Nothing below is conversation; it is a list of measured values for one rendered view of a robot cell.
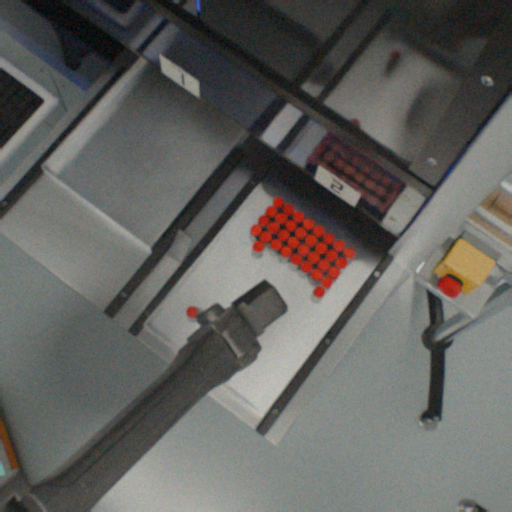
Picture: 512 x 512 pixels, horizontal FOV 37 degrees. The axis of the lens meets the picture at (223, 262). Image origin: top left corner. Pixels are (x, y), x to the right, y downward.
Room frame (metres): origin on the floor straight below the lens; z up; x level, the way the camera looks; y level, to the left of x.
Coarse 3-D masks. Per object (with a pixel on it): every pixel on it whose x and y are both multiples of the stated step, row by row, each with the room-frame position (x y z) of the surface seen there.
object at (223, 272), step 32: (256, 192) 0.51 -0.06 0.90; (224, 256) 0.39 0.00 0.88; (192, 288) 0.32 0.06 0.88; (224, 288) 0.33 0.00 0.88; (288, 288) 0.33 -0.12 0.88; (352, 288) 0.33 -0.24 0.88; (160, 320) 0.26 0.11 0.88; (288, 320) 0.27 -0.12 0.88; (320, 320) 0.27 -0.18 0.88; (288, 352) 0.21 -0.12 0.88; (224, 384) 0.15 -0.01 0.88; (256, 384) 0.15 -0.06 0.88; (256, 416) 0.10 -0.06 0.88
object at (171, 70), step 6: (162, 60) 0.70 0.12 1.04; (162, 66) 0.70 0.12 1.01; (168, 66) 0.69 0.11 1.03; (174, 66) 0.68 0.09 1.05; (162, 72) 0.70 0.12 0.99; (168, 72) 0.69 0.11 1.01; (174, 72) 0.68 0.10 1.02; (180, 72) 0.67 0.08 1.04; (174, 78) 0.68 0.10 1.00; (180, 78) 0.67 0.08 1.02; (186, 78) 0.66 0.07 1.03; (192, 78) 0.66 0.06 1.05; (180, 84) 0.67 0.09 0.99; (186, 84) 0.67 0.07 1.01; (192, 84) 0.66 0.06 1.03; (198, 84) 0.65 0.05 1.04; (192, 90) 0.66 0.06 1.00; (198, 90) 0.65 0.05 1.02; (198, 96) 0.65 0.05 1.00
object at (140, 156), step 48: (144, 96) 0.71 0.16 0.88; (192, 96) 0.71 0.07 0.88; (96, 144) 0.60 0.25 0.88; (144, 144) 0.61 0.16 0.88; (192, 144) 0.61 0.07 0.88; (240, 144) 0.61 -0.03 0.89; (96, 192) 0.50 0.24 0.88; (144, 192) 0.51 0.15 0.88; (192, 192) 0.51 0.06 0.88; (144, 240) 0.41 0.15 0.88
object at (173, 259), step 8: (184, 232) 0.41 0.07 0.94; (176, 240) 0.40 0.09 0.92; (184, 240) 0.40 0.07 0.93; (176, 248) 0.39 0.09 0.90; (184, 248) 0.39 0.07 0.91; (168, 256) 0.38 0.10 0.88; (176, 256) 0.38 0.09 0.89; (160, 264) 0.37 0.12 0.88; (168, 264) 0.37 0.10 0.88; (176, 264) 0.37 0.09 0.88; (152, 272) 0.35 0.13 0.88; (160, 272) 0.35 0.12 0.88; (168, 272) 0.35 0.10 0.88; (152, 280) 0.34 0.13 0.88; (160, 280) 0.34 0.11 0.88; (144, 288) 0.32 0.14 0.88; (152, 288) 0.32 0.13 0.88; (160, 288) 0.32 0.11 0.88; (136, 296) 0.31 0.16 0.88; (144, 296) 0.31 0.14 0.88; (152, 296) 0.31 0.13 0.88; (144, 304) 0.29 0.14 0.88
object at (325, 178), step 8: (320, 168) 0.50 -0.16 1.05; (320, 176) 0.49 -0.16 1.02; (328, 176) 0.49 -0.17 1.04; (328, 184) 0.48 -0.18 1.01; (336, 184) 0.48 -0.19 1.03; (344, 184) 0.47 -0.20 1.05; (336, 192) 0.47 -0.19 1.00; (344, 192) 0.46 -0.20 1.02; (352, 192) 0.46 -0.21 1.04; (344, 200) 0.46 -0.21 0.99; (352, 200) 0.45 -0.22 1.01
